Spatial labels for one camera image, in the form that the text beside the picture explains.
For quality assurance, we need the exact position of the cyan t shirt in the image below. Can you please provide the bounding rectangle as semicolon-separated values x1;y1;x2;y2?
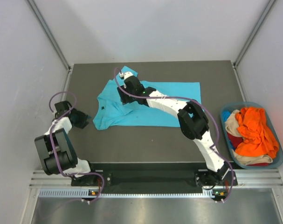
93;79;201;130

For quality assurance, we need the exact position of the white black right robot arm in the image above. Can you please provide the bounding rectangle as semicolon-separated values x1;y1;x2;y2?
117;72;229;185

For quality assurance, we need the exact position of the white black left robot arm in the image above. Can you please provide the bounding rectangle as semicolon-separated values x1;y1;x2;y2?
35;101;98;185

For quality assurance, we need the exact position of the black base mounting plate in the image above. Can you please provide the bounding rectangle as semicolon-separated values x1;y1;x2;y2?
70;162;238;194

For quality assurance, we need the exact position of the red t shirt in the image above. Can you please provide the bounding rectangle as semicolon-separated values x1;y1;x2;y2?
227;133;273;166

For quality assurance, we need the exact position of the orange t shirt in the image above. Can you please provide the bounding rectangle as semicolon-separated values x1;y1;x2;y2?
235;107;279;159

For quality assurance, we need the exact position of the blue laundry basket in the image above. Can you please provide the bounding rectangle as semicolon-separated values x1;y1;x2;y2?
220;102;283;169

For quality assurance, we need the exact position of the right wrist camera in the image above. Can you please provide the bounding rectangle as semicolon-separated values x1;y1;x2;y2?
119;71;134;80

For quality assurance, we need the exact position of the white slotted cable duct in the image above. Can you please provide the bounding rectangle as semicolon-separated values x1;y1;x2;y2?
39;189;224;198

